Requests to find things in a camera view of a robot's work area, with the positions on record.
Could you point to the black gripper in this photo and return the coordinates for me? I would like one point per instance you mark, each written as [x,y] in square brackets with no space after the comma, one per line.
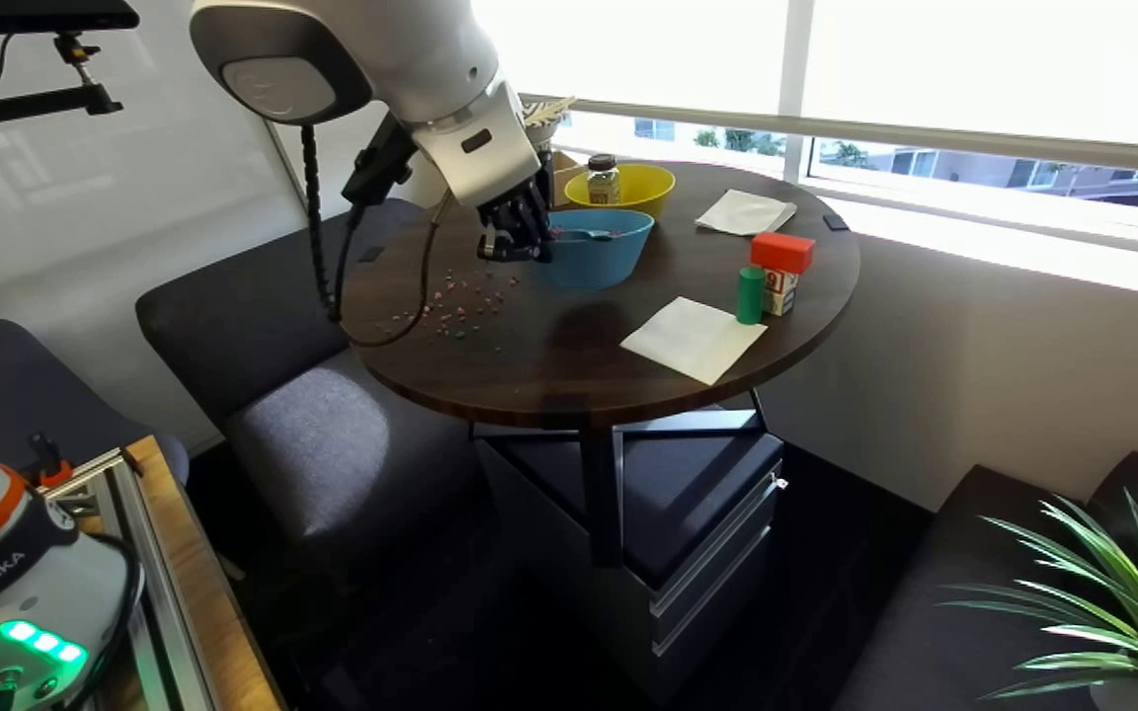
[519,201]

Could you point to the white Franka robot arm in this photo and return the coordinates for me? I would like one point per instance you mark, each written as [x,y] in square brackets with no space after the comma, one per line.
[383,39]

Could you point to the yellow bowl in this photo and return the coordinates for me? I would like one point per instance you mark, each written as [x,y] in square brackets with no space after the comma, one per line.
[650,191]

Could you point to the scattered colourful sprinkles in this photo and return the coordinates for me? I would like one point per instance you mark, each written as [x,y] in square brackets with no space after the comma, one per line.
[473,300]

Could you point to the small glass jar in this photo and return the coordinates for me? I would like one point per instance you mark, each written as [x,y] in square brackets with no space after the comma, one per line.
[602,180]

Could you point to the large white paper napkin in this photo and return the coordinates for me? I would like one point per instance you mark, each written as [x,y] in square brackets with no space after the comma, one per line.
[693,338]

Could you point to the small white paper napkin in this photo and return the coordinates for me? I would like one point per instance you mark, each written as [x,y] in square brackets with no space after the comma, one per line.
[744,210]

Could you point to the green cylinder block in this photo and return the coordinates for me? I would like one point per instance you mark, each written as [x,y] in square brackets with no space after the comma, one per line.
[751,299]

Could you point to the red block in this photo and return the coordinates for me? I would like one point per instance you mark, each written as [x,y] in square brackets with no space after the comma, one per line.
[785,249]

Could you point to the black table leg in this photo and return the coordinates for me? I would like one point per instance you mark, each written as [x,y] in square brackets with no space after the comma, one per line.
[602,495]

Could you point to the small printed block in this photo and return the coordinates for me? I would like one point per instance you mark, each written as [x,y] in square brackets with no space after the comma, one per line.
[785,293]

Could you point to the blue grey cube stool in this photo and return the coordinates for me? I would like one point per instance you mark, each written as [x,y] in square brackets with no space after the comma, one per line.
[345,461]

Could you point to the black table edge clip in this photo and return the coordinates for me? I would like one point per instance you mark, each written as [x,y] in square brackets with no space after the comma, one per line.
[837,224]

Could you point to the white window mullion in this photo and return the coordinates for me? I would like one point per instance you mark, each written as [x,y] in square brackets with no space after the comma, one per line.
[800,79]

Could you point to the black drawer cabinet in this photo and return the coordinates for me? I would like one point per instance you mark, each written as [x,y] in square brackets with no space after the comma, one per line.
[675,526]

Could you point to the wooden workbench top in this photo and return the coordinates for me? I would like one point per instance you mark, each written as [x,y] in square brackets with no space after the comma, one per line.
[219,619]

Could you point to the dark blue seat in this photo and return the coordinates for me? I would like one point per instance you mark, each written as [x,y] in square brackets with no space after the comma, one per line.
[28,379]

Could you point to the dark navy cushioned bench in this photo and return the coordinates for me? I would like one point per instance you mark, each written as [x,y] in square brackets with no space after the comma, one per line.
[938,619]

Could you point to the green leafy plant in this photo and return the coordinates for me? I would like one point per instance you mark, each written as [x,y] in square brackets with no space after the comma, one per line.
[1129,594]

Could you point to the white window rail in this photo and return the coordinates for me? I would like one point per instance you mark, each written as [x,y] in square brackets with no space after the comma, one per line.
[887,123]

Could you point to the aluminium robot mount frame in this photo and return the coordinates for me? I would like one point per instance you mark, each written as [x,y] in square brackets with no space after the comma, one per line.
[154,578]

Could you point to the black orange camera stand arm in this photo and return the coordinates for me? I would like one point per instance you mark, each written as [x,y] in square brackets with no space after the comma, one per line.
[28,102]

